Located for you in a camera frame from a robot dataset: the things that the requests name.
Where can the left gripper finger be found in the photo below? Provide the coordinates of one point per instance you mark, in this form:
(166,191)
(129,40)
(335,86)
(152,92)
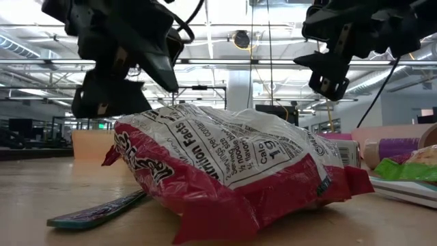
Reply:
(112,95)
(158,65)

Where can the orange plastic bin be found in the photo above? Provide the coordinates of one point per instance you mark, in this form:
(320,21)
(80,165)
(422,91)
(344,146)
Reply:
(88,143)

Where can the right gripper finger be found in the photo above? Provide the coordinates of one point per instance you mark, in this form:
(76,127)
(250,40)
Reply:
(322,22)
(329,73)

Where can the red and white ramen packet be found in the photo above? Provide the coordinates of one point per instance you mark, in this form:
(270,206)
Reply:
(222,164)

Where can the small black monitor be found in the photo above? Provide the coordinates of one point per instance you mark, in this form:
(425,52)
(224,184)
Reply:
(20,126)

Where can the red plastic bin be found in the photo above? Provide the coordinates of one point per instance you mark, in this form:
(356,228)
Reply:
(334,136)

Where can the green exit sign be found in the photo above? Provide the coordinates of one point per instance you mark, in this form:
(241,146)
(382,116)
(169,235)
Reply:
(101,125)

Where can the white label spice jar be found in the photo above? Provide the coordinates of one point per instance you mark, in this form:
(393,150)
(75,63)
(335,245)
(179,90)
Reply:
(345,153)

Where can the yellow and green ramen packet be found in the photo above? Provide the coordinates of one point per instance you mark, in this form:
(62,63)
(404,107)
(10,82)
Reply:
(403,171)

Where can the purple label spice jar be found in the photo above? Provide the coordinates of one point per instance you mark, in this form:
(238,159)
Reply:
(396,148)

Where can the black table frame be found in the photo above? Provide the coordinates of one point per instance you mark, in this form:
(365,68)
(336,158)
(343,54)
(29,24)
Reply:
(34,153)

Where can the black background gantry frame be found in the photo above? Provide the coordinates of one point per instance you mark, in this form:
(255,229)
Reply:
(199,87)

